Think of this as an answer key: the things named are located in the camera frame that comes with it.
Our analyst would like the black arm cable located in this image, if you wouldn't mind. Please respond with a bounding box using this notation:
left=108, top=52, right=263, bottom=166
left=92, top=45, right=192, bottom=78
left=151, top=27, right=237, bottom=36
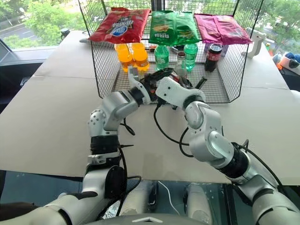
left=153, top=102, right=285, bottom=194
left=100, top=117, right=143, bottom=218

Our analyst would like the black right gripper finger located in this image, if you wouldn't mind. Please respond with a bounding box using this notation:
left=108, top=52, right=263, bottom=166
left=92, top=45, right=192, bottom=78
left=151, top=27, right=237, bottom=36
left=195, top=76, right=209, bottom=90

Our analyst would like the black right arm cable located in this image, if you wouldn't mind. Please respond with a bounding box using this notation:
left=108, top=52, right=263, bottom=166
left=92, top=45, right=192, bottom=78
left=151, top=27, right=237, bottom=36
left=153, top=102, right=285, bottom=194

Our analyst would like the orange and white gadget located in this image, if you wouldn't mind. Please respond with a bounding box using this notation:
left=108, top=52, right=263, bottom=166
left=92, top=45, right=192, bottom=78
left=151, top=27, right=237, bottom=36
left=277, top=52, right=300, bottom=76

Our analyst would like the black wire mesh rack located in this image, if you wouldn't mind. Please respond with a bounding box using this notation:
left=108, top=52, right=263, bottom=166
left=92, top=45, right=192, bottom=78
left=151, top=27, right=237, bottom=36
left=78, top=0, right=264, bottom=105

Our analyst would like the purple chips bag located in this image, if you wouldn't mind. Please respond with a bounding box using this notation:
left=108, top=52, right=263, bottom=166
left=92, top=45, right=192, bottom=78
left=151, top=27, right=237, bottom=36
left=194, top=13, right=253, bottom=45

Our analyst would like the green chips bag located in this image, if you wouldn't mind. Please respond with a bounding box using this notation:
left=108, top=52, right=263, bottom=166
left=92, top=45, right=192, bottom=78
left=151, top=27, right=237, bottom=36
left=148, top=10, right=200, bottom=46

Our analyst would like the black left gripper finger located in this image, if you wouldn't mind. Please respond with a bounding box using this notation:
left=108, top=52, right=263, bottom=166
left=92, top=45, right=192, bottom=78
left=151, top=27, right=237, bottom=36
left=157, top=67, right=175, bottom=78

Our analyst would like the dark side desk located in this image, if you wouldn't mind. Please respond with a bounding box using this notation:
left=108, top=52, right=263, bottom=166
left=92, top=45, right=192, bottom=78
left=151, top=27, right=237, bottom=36
left=0, top=38, right=58, bottom=113

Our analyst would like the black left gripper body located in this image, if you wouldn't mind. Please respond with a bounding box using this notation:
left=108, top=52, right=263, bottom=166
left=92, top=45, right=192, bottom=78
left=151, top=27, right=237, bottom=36
left=140, top=72, right=163, bottom=102

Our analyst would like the grey robot torso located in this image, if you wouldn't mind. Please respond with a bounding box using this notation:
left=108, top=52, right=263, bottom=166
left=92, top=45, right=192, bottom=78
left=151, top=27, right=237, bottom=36
left=92, top=212, right=213, bottom=225

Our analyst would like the dark cola bottle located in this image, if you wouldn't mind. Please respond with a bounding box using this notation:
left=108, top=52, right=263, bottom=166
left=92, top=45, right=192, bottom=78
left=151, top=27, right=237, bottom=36
left=204, top=43, right=223, bottom=72

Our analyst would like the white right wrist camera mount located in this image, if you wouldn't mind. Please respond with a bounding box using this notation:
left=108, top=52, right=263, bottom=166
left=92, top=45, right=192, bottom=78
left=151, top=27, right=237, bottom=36
left=155, top=76, right=196, bottom=109

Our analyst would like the white handheld device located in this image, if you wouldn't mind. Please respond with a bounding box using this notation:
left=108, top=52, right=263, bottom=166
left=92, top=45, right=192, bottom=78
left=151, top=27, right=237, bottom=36
left=246, top=27, right=268, bottom=59

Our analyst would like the thin white cable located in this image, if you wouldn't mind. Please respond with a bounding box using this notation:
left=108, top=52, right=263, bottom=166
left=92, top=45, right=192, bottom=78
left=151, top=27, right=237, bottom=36
left=158, top=180, right=180, bottom=218

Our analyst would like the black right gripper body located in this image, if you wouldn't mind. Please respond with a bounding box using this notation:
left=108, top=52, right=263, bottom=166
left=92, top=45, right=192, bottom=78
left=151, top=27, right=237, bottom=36
left=172, top=74, right=197, bottom=91

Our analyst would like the clear glass bottle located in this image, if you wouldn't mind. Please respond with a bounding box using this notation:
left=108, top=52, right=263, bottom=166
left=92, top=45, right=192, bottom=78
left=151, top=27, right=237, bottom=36
left=174, top=52, right=188, bottom=79

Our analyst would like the red chips bag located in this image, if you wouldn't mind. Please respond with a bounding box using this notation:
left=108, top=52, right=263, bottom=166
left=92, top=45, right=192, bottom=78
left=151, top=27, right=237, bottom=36
left=88, top=7, right=151, bottom=45

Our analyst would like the orange soda bottle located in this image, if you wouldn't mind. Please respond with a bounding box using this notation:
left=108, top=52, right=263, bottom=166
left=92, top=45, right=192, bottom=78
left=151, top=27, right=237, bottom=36
left=114, top=43, right=135, bottom=73
left=131, top=42, right=150, bottom=71

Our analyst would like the green soda bottle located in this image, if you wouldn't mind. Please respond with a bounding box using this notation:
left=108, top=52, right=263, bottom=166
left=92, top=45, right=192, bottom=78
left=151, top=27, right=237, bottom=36
left=184, top=43, right=199, bottom=72
left=154, top=44, right=170, bottom=71

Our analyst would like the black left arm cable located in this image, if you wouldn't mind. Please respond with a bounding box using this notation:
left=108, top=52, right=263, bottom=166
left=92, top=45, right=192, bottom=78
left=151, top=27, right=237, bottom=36
left=100, top=117, right=143, bottom=218

